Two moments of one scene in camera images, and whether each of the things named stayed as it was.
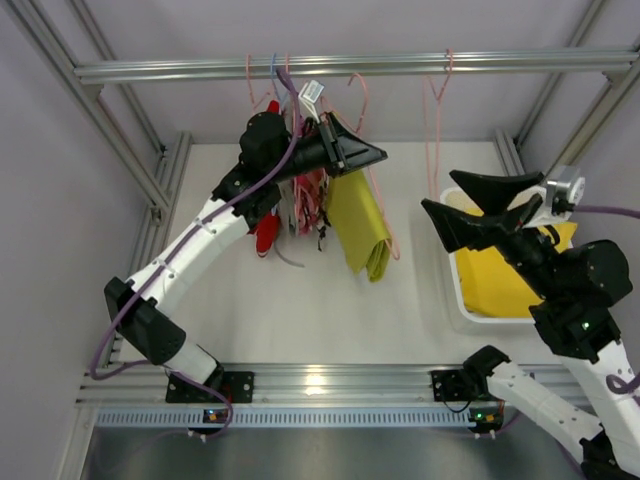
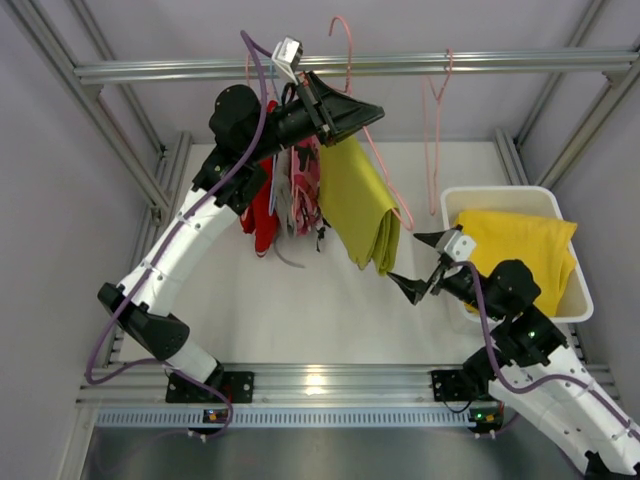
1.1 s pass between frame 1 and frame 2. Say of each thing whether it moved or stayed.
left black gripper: moved
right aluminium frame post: stayed
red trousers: stayed
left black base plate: stayed
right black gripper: moved
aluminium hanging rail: stayed
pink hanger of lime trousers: moved
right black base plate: stayed
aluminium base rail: stayed
